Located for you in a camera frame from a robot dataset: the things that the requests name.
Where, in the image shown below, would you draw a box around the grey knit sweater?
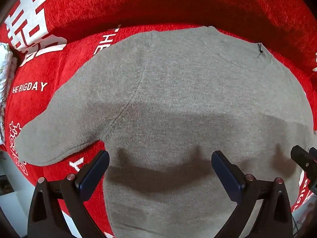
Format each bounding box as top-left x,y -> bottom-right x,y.
15,26 -> 317,238

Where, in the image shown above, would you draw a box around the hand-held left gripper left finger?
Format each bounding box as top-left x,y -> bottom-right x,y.
27,150 -> 110,238

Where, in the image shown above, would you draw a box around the white patterned cloth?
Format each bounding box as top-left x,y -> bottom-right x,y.
0,42 -> 18,145

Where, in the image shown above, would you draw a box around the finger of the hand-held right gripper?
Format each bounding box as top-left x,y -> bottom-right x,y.
290,144 -> 317,179

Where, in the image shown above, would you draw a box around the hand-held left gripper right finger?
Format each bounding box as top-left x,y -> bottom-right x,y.
211,150 -> 294,238

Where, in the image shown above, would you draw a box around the red printed blanket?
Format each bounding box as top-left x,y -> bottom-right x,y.
0,0 -> 317,238

